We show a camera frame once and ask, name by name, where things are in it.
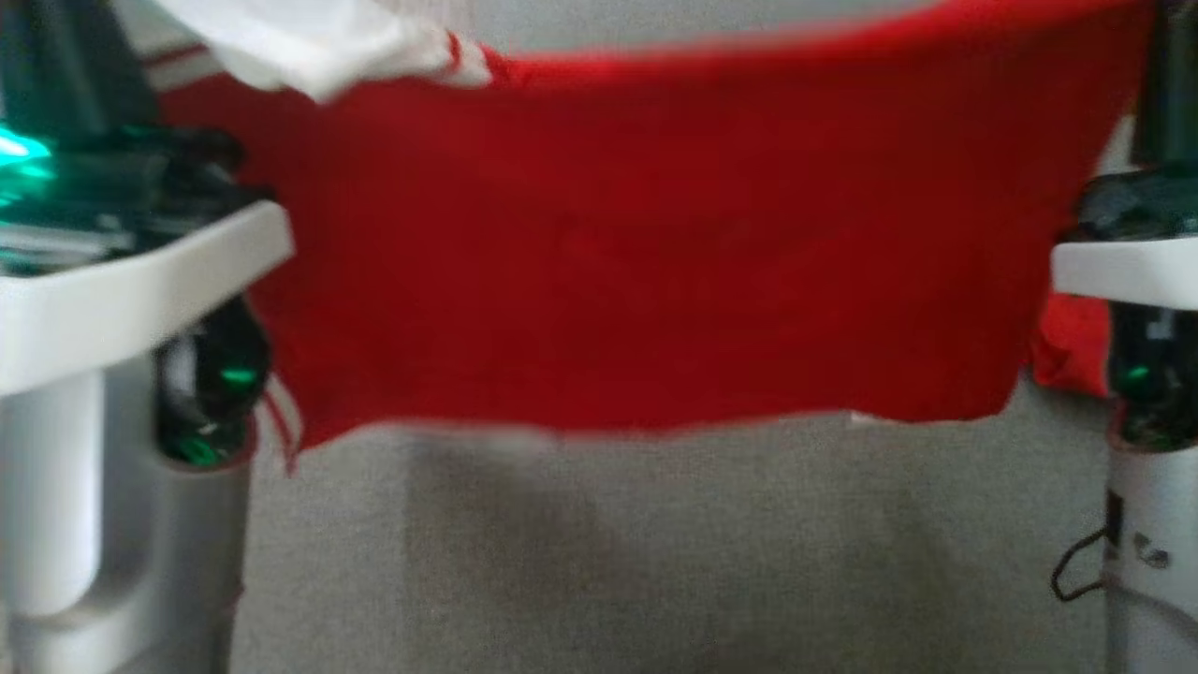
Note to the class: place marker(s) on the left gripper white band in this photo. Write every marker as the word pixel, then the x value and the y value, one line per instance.
pixel 140 281

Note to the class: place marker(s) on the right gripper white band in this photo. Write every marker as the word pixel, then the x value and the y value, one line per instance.
pixel 1142 271

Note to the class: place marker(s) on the red basketball shorts white trim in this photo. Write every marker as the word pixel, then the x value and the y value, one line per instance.
pixel 1072 346

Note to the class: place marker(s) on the red basketball jersey number 23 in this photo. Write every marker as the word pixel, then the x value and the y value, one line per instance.
pixel 655 262

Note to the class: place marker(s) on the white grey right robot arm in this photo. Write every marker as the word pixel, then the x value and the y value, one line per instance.
pixel 1156 562

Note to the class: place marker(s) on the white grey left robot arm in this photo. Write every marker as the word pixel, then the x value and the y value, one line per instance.
pixel 56 487

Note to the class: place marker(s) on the grey fabric sofa seat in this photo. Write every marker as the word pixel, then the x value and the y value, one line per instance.
pixel 655 562

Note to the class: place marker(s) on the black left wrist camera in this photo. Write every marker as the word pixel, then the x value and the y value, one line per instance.
pixel 56 206

